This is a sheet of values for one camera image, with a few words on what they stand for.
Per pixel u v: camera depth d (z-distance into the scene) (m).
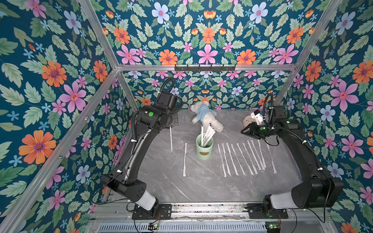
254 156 0.94
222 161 0.91
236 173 0.86
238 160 0.92
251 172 0.87
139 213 0.72
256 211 0.74
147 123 0.45
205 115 1.04
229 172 0.87
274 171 0.87
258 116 0.72
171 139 0.78
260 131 0.66
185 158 0.93
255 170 0.88
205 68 0.92
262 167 0.89
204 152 0.85
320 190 0.40
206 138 0.87
